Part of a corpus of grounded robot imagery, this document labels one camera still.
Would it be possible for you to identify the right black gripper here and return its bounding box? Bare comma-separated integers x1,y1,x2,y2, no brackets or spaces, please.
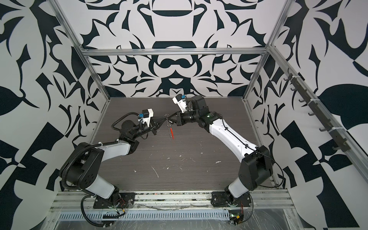
169,110,202,127

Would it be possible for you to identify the large keyring with red handle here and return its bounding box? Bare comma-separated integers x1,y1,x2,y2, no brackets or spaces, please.
165,114,174,140

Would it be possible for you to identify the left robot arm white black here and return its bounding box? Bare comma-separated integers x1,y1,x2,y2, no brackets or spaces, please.
59,112,168,199

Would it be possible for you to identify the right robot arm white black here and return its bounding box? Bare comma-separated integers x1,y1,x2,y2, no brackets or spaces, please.
169,94,273,200

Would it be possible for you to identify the small green-lit circuit board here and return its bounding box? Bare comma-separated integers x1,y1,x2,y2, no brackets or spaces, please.
229,211,244,225

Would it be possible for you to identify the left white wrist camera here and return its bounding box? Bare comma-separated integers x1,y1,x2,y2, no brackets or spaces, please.
138,108,154,127

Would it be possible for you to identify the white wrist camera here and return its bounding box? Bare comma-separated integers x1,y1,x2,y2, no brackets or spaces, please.
172,94,188,113
138,108,154,127

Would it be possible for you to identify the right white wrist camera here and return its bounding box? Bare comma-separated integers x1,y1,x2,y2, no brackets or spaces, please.
172,94,188,113

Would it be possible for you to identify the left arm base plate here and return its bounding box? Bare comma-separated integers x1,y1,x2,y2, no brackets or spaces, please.
93,192,136,209

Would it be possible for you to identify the white slotted cable duct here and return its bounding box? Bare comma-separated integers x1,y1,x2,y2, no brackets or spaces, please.
58,209,230,221

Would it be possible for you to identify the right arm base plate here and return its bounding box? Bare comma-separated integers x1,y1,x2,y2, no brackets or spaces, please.
210,191,252,208

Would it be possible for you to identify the aluminium frame back crossbar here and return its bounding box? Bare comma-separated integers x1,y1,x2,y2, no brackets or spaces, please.
81,48,266,57

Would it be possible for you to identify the aluminium frame front rail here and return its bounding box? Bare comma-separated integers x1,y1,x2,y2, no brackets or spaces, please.
50,189,294,211

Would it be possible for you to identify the grey wall hook rack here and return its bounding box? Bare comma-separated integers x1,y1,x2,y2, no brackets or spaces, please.
284,69,351,152

